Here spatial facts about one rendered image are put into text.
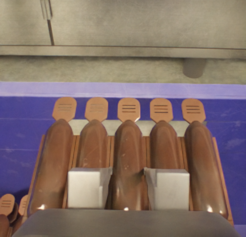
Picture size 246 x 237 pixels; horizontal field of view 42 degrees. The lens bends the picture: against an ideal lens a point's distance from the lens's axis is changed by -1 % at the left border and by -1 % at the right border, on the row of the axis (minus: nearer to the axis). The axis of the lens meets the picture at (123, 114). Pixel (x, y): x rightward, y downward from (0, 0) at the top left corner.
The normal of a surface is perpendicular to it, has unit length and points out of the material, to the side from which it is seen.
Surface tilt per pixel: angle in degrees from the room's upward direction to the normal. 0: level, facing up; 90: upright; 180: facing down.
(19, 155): 90
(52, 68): 0
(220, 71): 0
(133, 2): 90
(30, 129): 90
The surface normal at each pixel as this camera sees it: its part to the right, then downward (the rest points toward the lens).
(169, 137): 0.23, -0.67
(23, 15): -0.03, 0.72
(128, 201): 0.00, -0.70
